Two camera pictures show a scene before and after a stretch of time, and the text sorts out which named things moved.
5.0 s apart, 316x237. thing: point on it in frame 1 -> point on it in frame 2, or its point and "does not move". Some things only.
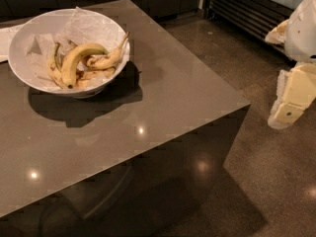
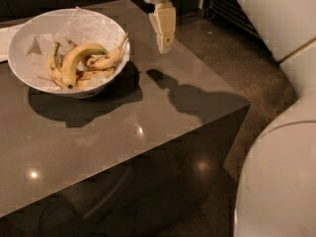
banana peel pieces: [87, 75] does not move
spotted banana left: [55, 68] does not move
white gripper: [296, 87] -> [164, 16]
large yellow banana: [68, 70] does not move
